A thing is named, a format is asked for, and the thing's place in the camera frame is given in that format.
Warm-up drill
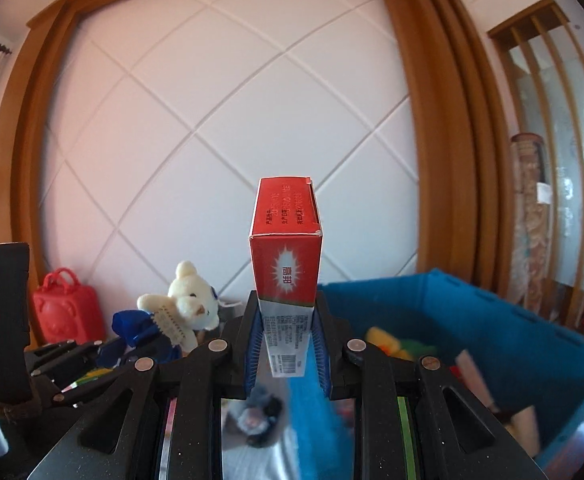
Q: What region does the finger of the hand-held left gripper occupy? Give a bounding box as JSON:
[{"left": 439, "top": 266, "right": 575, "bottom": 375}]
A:
[
  {"left": 24, "top": 339, "right": 105, "bottom": 377},
  {"left": 32, "top": 360, "right": 142, "bottom": 411}
]

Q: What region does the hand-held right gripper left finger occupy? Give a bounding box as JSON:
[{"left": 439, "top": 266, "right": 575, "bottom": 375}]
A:
[{"left": 26, "top": 290, "right": 267, "bottom": 480}]

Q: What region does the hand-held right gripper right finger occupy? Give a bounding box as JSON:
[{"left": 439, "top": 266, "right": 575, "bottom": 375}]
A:
[{"left": 311, "top": 285, "right": 558, "bottom": 480}]

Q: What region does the yellow printed packet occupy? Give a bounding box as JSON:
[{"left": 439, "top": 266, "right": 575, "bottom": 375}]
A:
[{"left": 66, "top": 367, "right": 115, "bottom": 391}]

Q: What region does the red and white toothpaste box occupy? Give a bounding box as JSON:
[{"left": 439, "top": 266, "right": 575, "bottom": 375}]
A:
[{"left": 249, "top": 176, "right": 324, "bottom": 377}]

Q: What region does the green plush toy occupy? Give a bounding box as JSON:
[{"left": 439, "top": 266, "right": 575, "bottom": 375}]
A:
[{"left": 397, "top": 339, "right": 440, "bottom": 362}]

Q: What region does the blue storage bin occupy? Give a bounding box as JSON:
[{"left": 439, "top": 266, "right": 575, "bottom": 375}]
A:
[{"left": 292, "top": 267, "right": 584, "bottom": 466}]

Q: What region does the red bear toy suitcase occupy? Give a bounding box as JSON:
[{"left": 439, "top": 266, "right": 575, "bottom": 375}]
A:
[{"left": 32, "top": 267, "right": 106, "bottom": 347}]

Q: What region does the yellow plush toy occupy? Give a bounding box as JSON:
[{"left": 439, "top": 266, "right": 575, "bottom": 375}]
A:
[{"left": 366, "top": 326, "right": 405, "bottom": 356}]

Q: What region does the white teddy bear blue outfit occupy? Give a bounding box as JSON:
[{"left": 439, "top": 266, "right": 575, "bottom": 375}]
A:
[{"left": 110, "top": 260, "right": 223, "bottom": 366}]

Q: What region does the beige soft packet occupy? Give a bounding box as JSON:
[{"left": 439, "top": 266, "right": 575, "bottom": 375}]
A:
[{"left": 512, "top": 405, "right": 543, "bottom": 456}]

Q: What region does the patterned rolled rug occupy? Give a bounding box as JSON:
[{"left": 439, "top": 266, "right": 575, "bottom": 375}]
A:
[{"left": 509, "top": 132, "right": 555, "bottom": 311}]

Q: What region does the wooden slat room divider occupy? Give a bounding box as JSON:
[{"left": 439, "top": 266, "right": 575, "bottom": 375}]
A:
[{"left": 487, "top": 0, "right": 584, "bottom": 346}]

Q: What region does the wooden wall frame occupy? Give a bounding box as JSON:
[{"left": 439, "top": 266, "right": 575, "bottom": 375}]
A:
[{"left": 0, "top": 0, "right": 518, "bottom": 341}]

